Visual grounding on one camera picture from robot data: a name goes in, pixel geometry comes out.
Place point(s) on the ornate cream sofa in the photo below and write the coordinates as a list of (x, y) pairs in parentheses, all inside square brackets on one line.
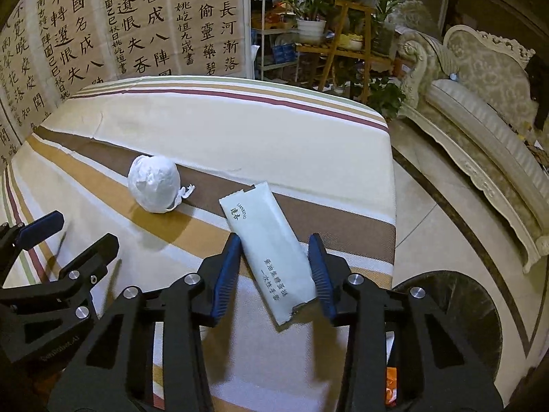
[(469, 91)]

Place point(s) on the striped tablecloth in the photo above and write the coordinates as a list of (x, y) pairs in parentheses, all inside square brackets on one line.
[(328, 162)]

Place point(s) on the black garment on sofa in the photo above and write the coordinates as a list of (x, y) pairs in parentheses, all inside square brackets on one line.
[(538, 78)]

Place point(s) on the tall leafy plant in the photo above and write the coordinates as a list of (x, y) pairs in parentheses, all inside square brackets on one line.
[(383, 30)]

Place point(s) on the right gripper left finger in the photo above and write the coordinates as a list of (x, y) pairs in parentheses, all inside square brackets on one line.
[(113, 368)]

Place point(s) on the orange plastic bag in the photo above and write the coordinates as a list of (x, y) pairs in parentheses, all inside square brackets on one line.
[(391, 386)]

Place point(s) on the metal shelf rack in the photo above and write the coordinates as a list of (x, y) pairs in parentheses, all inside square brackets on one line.
[(274, 33)]

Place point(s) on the yellow bowl on stand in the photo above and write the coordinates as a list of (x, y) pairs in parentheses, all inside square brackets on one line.
[(353, 42)]

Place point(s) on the calligraphy folding screen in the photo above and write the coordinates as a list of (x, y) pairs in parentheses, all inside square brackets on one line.
[(51, 49)]

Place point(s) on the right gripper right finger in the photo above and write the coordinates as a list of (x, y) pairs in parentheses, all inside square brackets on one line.
[(351, 300)]

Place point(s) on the white tissue ball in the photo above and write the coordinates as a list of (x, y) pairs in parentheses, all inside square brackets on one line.
[(154, 183)]

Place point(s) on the small floor plant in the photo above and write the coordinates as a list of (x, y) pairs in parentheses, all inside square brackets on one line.
[(386, 96)]

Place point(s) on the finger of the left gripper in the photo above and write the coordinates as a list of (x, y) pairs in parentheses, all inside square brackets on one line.
[(90, 266), (21, 237)]

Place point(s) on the black trash bag bin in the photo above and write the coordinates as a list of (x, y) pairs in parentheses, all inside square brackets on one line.
[(454, 317)]

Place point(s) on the wooden plant stand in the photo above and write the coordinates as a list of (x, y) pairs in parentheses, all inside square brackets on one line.
[(325, 52)]

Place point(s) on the white long sachet packet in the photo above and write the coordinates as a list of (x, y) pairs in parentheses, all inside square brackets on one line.
[(275, 256)]

